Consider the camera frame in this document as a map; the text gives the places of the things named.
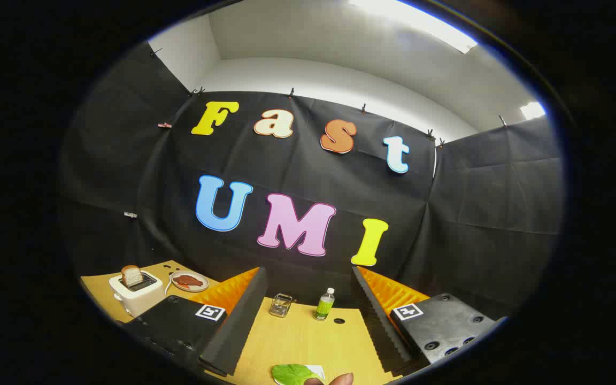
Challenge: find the green drink bottle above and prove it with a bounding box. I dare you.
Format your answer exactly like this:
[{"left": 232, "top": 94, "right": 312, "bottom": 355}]
[{"left": 313, "top": 288, "right": 336, "bottom": 321}]

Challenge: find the white flat plate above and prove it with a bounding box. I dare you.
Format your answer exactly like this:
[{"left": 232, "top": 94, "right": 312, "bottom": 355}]
[{"left": 273, "top": 365, "right": 326, "bottom": 385}]

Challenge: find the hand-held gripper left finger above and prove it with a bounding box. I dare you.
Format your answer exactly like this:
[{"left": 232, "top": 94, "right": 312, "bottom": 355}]
[{"left": 124, "top": 266, "right": 267, "bottom": 378}]

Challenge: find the green lettuce leaf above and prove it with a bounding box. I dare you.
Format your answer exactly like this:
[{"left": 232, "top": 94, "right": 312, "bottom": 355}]
[{"left": 272, "top": 364, "right": 326, "bottom": 385}]

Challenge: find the small ceiling light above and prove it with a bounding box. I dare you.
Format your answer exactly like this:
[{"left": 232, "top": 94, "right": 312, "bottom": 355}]
[{"left": 519, "top": 102, "right": 546, "bottom": 120}]

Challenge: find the metal wire rack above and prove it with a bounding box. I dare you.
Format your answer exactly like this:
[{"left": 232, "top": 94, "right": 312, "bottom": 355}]
[{"left": 269, "top": 293, "right": 294, "bottom": 318}]

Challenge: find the black backdrop cloth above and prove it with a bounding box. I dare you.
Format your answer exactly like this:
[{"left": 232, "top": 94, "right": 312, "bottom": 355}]
[{"left": 58, "top": 43, "right": 564, "bottom": 321}]

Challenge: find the toasted bread slice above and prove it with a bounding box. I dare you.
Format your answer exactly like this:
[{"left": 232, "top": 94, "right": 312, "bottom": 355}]
[{"left": 121, "top": 265, "right": 144, "bottom": 288}]

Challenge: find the white round plate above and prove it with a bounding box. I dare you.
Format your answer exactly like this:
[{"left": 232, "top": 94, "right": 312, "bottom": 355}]
[{"left": 171, "top": 271, "right": 210, "bottom": 292}]

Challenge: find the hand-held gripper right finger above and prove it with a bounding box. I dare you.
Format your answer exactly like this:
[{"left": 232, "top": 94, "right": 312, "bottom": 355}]
[{"left": 351, "top": 265, "right": 507, "bottom": 376}]

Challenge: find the white toaster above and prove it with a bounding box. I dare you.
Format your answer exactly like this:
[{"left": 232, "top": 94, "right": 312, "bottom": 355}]
[{"left": 109, "top": 270, "right": 164, "bottom": 317}]

